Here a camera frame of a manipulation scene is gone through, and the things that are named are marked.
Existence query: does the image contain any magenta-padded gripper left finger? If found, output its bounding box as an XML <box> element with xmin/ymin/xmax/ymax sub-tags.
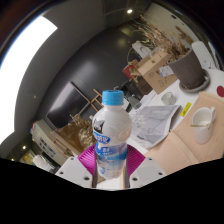
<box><xmin>54</xmin><ymin>143</ymin><xmax>99</xmax><ymax>190</ymax></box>

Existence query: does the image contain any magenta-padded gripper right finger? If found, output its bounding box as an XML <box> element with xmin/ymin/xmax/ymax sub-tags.
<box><xmin>124</xmin><ymin>144</ymin><xmax>167</xmax><ymax>190</ymax></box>

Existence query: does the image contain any blue-capped plastic water bottle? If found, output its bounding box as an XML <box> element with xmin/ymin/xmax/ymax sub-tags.
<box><xmin>91</xmin><ymin>89</ymin><xmax>133</xmax><ymax>181</ymax></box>

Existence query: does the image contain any light wooden drawing board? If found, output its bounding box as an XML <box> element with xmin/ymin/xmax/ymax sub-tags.
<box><xmin>169</xmin><ymin>90</ymin><xmax>224</xmax><ymax>164</ymax></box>
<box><xmin>143</xmin><ymin>131</ymin><xmax>198</xmax><ymax>176</ymax></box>

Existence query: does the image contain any white cabinet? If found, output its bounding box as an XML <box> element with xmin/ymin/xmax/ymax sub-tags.
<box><xmin>30</xmin><ymin>119</ymin><xmax>79</xmax><ymax>168</ymax></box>

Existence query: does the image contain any open grey newspaper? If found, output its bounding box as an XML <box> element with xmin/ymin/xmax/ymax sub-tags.
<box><xmin>129</xmin><ymin>104</ymin><xmax>181</xmax><ymax>149</ymax></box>

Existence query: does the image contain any white ceramic mug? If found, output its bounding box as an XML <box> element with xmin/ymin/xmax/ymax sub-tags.
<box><xmin>190</xmin><ymin>106</ymin><xmax>217</xmax><ymax>145</ymax></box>

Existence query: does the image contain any stick in mug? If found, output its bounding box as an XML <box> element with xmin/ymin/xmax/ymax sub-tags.
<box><xmin>189</xmin><ymin>113</ymin><xmax>216</xmax><ymax>129</ymax></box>

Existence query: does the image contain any yellow label strip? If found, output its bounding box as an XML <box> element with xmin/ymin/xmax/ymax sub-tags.
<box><xmin>180</xmin><ymin>101</ymin><xmax>193</xmax><ymax>118</ymax></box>

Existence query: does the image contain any wooden easel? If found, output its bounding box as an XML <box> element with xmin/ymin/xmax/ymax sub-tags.
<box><xmin>88</xmin><ymin>88</ymin><xmax>104</xmax><ymax>113</ymax></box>

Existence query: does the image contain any small grey round jar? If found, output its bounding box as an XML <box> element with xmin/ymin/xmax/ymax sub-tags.
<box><xmin>160</xmin><ymin>91</ymin><xmax>177</xmax><ymax>106</ymax></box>

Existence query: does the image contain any brown cardboard box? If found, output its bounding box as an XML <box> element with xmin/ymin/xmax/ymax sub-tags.
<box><xmin>137</xmin><ymin>49</ymin><xmax>178</xmax><ymax>95</ymax></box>

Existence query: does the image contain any grey round pot saucer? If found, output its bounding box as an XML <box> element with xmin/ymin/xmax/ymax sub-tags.
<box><xmin>178</xmin><ymin>68</ymin><xmax>212</xmax><ymax>94</ymax></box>

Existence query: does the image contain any red box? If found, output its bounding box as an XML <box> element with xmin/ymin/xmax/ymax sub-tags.
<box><xmin>121</xmin><ymin>59</ymin><xmax>143</xmax><ymax>80</ymax></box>

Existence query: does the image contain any flat round red coaster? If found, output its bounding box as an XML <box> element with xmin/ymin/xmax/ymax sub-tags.
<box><xmin>216</xmin><ymin>85</ymin><xmax>224</xmax><ymax>98</ymax></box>

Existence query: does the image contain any dried plant in grey pot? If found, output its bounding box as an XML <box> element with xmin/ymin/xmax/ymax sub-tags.
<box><xmin>131</xmin><ymin>14</ymin><xmax>211</xmax><ymax>90</ymax></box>

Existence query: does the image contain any long ceiling light strip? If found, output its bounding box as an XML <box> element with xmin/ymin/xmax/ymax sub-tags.
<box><xmin>0</xmin><ymin>14</ymin><xmax>58</xmax><ymax>144</ymax></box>

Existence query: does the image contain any white wrapped sculpture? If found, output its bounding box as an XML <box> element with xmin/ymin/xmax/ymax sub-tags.
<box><xmin>131</xmin><ymin>40</ymin><xmax>153</xmax><ymax>61</ymax></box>

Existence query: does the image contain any white plastic chair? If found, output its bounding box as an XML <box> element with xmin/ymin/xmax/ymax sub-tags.
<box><xmin>191</xmin><ymin>40</ymin><xmax>221</xmax><ymax>71</ymax></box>

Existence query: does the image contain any black wall screen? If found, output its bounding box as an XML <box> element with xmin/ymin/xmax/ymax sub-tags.
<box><xmin>45</xmin><ymin>81</ymin><xmax>91</xmax><ymax>129</ymax></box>

